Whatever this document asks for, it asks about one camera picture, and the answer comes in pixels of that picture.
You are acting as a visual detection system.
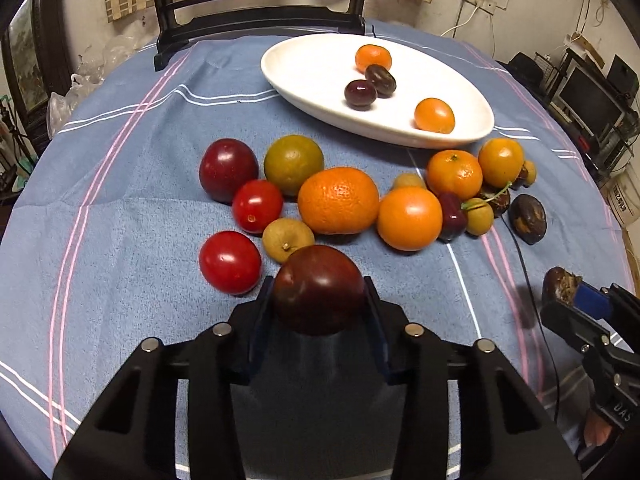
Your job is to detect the red tomato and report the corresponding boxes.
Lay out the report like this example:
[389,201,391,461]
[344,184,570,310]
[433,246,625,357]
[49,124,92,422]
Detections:
[231,179,285,235]
[199,230,263,296]

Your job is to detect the red cherry with green stem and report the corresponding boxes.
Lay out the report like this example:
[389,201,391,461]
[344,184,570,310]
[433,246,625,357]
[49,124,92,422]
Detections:
[438,181,513,242]

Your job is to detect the black wooden screen stand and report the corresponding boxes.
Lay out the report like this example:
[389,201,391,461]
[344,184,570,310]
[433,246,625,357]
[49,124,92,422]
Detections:
[154,0,368,72]

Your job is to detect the large orange mandarin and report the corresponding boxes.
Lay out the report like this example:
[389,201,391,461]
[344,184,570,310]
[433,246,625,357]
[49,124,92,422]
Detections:
[297,167,381,236]

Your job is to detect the dark red plum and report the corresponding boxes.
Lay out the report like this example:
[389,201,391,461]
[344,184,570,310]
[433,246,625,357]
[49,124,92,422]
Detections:
[199,138,260,204]

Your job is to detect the small mandarin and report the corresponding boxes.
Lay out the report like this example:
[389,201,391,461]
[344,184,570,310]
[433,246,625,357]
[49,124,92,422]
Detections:
[355,44,393,74]

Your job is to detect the cardboard box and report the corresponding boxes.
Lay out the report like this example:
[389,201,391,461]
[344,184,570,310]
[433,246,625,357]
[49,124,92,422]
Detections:
[607,170,640,226]

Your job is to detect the medium orange mandarin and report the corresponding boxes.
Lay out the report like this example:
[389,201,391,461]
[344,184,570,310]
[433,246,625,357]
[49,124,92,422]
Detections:
[425,149,484,201]

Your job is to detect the small smooth orange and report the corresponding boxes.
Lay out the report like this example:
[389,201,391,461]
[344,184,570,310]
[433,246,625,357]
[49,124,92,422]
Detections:
[414,97,456,135]

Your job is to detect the framed painting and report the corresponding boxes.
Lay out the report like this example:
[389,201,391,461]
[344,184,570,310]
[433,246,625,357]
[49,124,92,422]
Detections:
[2,0,76,126]

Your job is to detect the black cable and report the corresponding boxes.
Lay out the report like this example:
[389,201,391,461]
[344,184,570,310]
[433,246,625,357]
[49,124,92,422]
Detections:
[500,217,560,423]

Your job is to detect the dark purple plum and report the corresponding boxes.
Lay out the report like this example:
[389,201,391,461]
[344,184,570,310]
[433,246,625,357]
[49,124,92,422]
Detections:
[272,245,367,337]

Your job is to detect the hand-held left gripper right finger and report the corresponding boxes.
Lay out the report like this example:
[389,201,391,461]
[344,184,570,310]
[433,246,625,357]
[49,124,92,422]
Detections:
[362,276,583,480]

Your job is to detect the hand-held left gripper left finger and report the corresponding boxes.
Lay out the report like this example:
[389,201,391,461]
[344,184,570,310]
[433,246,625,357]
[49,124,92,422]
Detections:
[52,276,282,480]

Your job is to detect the green-orange tangerine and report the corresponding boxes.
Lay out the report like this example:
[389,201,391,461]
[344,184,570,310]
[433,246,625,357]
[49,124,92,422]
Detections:
[263,134,326,197]

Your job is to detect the white oval plate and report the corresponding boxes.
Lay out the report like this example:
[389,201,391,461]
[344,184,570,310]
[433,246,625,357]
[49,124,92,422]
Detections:
[260,35,495,149]

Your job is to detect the black bag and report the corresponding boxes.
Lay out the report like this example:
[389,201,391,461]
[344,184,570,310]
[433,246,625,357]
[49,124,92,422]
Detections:
[505,52,543,86]

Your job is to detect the computer monitor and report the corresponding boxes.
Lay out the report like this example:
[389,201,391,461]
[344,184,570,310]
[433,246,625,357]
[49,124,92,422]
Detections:
[555,57,626,136]

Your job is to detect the black speaker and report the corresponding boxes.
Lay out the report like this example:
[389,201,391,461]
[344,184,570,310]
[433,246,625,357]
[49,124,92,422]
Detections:
[607,55,640,93]

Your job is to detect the person's right hand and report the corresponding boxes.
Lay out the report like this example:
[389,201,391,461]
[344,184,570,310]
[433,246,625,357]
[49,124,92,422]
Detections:
[584,406,617,448]

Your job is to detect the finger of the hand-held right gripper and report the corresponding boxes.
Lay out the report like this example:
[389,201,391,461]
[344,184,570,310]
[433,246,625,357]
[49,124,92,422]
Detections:
[574,282,640,333]
[540,297,613,351]

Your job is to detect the clear plastic bags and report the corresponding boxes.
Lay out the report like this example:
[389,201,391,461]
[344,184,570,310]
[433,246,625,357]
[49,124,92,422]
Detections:
[47,35,151,141]

